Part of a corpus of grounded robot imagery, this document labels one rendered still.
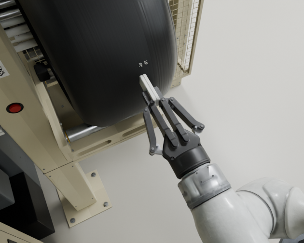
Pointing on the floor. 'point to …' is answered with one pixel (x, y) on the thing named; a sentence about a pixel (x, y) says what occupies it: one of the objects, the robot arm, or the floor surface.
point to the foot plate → (103, 200)
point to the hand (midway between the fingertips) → (148, 90)
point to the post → (32, 121)
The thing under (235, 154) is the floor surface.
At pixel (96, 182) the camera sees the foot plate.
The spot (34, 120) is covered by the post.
